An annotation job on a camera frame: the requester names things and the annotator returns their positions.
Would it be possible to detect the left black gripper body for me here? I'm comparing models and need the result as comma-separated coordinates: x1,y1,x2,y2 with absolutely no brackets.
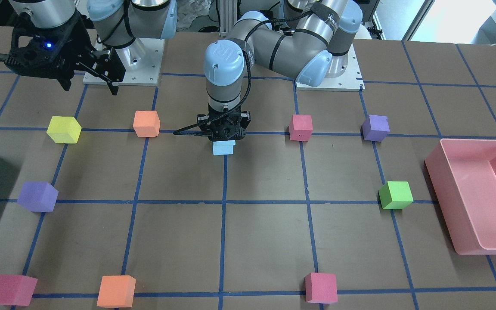
197,110,251,142

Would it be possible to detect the pink plastic tray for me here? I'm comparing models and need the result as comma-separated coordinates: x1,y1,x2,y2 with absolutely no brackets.
425,139,496,255

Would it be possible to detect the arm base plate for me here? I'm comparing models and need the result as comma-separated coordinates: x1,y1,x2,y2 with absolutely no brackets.
83,38,165,87
296,45,366,92

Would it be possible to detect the light blue block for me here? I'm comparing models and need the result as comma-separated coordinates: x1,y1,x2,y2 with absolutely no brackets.
213,140,236,145
212,144,234,156

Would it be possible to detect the orange block near base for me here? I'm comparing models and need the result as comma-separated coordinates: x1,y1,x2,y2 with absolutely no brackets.
133,110,160,138

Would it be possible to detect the yellow block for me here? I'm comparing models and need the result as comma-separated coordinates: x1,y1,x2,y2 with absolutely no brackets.
46,116,81,144

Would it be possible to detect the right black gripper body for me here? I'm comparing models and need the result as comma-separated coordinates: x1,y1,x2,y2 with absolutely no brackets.
3,12,124,96

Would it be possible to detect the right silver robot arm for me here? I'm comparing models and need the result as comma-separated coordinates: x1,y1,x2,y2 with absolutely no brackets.
0,0,178,96

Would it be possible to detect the purple block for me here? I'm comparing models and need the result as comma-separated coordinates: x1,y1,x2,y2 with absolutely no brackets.
17,181,59,212
362,115,390,143

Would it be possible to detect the pink block front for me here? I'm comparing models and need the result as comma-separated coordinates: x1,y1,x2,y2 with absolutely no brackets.
0,274,38,306
304,272,338,304

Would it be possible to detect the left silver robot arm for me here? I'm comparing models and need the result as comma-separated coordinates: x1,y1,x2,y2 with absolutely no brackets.
195,0,363,142

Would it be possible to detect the green block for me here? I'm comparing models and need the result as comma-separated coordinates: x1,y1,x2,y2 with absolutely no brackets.
378,181,414,210

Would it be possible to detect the pink block near base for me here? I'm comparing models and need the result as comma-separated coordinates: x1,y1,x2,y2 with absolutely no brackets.
288,114,313,142

